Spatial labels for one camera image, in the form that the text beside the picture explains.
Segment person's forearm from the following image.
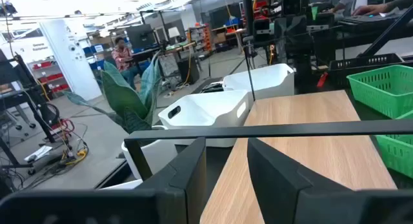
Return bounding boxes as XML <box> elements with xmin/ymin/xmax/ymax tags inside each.
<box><xmin>385</xmin><ymin>0</ymin><xmax>413</xmax><ymax>11</ymax></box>

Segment black computer tower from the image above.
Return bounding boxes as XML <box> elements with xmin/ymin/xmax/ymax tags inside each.
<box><xmin>176</xmin><ymin>57</ymin><xmax>200</xmax><ymax>85</ymax></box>

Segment white pillar with labels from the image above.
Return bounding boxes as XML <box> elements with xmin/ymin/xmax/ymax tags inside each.
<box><xmin>40</xmin><ymin>19</ymin><xmax>103</xmax><ymax>101</ymax></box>

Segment green slotted plastic basket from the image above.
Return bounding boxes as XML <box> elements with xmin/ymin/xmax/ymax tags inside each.
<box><xmin>347</xmin><ymin>65</ymin><xmax>413</xmax><ymax>120</ymax></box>
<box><xmin>376</xmin><ymin>110</ymin><xmax>413</xmax><ymax>179</ymax></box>

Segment black metal table frame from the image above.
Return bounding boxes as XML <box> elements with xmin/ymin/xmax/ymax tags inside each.
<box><xmin>95</xmin><ymin>0</ymin><xmax>413</xmax><ymax>190</ymax></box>

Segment black computer monitor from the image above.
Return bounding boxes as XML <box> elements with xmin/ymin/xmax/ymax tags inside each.
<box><xmin>125</xmin><ymin>23</ymin><xmax>156</xmax><ymax>50</ymax></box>

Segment white desk lamp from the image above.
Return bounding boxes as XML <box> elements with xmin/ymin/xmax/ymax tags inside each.
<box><xmin>167</xmin><ymin>26</ymin><xmax>181</xmax><ymax>44</ymax></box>

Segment person's hand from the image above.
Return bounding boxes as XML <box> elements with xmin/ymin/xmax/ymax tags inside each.
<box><xmin>351</xmin><ymin>3</ymin><xmax>388</xmax><ymax>17</ymax></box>

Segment black keyboard desk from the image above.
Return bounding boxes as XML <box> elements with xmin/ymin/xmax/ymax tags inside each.
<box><xmin>337</xmin><ymin>12</ymin><xmax>409</xmax><ymax>34</ymax></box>

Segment white plastic storage bin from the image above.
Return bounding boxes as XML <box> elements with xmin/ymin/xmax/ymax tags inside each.
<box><xmin>222</xmin><ymin>63</ymin><xmax>295</xmax><ymax>101</ymax></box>
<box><xmin>99</xmin><ymin>179</ymin><xmax>143</xmax><ymax>190</ymax></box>

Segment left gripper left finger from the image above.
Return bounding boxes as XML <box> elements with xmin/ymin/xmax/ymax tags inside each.
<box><xmin>0</xmin><ymin>137</ymin><xmax>207</xmax><ymax>224</ymax></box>

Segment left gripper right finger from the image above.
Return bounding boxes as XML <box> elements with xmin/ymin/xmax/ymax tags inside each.
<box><xmin>247</xmin><ymin>138</ymin><xmax>413</xmax><ymax>224</ymax></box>

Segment snake plant with white pot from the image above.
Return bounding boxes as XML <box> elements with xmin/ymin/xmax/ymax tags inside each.
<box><xmin>63</xmin><ymin>51</ymin><xmax>179</xmax><ymax>181</ymax></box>

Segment orange parts rack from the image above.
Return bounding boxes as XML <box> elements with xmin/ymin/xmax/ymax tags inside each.
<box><xmin>188</xmin><ymin>23</ymin><xmax>213</xmax><ymax>53</ymax></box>

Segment white cutting board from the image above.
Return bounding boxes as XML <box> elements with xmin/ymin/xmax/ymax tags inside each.
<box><xmin>157</xmin><ymin>90</ymin><xmax>251</xmax><ymax>148</ymax></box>

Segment seated person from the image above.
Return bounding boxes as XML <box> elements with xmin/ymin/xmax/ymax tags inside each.
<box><xmin>111</xmin><ymin>36</ymin><xmax>143</xmax><ymax>91</ymax></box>

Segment rack with red bins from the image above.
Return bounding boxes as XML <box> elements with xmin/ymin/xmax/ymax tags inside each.
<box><xmin>27</xmin><ymin>57</ymin><xmax>70</xmax><ymax>97</ymax></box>

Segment black equipment stand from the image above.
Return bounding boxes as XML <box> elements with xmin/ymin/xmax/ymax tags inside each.
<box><xmin>0</xmin><ymin>49</ymin><xmax>62</xmax><ymax>173</ymax></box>

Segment yellow floor cable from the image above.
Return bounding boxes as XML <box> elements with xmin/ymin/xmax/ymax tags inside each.
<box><xmin>61</xmin><ymin>148</ymin><xmax>88</xmax><ymax>167</ymax></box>

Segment black slotted plastic basket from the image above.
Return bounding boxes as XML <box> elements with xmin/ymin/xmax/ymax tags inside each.
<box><xmin>328</xmin><ymin>52</ymin><xmax>405</xmax><ymax>88</ymax></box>

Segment white paper sheet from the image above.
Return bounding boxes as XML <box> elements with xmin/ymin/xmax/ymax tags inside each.
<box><xmin>24</xmin><ymin>145</ymin><xmax>53</xmax><ymax>163</ymax></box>

